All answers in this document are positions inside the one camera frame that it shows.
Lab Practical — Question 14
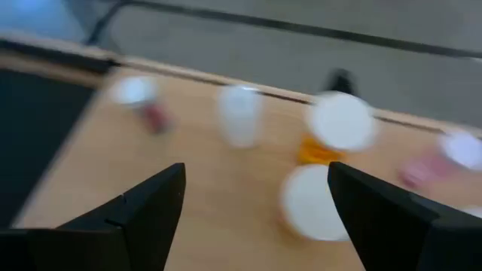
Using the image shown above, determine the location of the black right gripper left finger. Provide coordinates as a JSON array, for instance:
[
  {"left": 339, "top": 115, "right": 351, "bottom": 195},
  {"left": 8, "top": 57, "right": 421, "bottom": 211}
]
[{"left": 0, "top": 162, "right": 188, "bottom": 271}]

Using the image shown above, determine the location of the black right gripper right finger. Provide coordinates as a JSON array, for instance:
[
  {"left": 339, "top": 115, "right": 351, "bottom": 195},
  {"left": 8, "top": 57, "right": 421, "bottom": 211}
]
[{"left": 326, "top": 160, "right": 482, "bottom": 271}]

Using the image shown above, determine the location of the pink pill bottle white cap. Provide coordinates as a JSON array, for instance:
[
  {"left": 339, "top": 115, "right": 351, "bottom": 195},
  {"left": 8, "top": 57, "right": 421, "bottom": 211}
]
[{"left": 397, "top": 128, "right": 482, "bottom": 191}]

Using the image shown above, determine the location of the black table mat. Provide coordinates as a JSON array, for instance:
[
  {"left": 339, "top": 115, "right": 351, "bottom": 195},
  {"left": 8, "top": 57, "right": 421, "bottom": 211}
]
[{"left": 0, "top": 69, "right": 97, "bottom": 229}]

